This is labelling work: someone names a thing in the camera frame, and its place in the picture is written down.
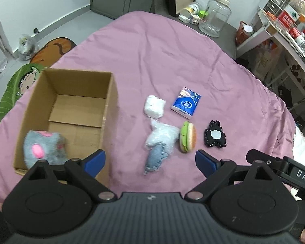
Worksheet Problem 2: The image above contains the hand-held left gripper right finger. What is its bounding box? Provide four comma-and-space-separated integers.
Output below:
184, 149, 277, 202

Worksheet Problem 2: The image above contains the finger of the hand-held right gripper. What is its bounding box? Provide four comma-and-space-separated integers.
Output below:
246, 149, 285, 176

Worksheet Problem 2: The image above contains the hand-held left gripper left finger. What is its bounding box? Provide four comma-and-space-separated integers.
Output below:
28, 149, 117, 202

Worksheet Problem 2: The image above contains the cardboard box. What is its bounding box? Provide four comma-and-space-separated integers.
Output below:
13, 68, 118, 183

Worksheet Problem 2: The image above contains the grey plush mouse toy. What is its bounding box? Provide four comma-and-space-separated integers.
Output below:
23, 130, 68, 169

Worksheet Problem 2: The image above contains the blue tissue pack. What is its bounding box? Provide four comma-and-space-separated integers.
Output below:
171, 86, 202, 120

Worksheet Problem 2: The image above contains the white soft wad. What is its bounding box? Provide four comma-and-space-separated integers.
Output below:
143, 95, 166, 119

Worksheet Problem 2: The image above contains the black and white plush toy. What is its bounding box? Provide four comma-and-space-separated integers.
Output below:
204, 119, 228, 149

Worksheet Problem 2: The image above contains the plush burger toy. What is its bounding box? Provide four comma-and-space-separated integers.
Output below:
179, 121, 197, 153

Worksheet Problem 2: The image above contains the clear bag of white stuffing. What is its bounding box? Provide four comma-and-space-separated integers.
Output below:
145, 119, 180, 155

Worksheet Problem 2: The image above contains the denim plush fish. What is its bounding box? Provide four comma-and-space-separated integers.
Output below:
143, 144, 170, 176

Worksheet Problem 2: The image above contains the green leaf floor mat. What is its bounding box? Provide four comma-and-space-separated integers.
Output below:
0, 63, 45, 125

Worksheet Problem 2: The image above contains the pink bedsheet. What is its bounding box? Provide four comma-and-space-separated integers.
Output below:
0, 10, 305, 205

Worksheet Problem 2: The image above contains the white desk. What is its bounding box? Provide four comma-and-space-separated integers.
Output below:
236, 8, 305, 99

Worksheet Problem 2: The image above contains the orange cat-shaped floor mat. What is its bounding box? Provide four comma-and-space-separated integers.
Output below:
30, 37, 77, 64

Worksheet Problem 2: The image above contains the grey low table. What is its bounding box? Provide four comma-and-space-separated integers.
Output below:
168, 13, 247, 61

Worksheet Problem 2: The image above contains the orange jar with white lid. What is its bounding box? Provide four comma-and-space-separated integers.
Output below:
235, 21, 255, 47

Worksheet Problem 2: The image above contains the clear trash bag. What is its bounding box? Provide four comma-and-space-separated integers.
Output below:
18, 34, 40, 61

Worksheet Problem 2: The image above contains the large clear water jug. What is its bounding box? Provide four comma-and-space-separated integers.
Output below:
198, 0, 232, 38

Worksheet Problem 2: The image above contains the white supplement bottle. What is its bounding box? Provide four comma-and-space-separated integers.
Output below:
180, 2, 206, 17

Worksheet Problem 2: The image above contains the red-label water bottle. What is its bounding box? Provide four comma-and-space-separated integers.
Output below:
277, 0, 305, 28

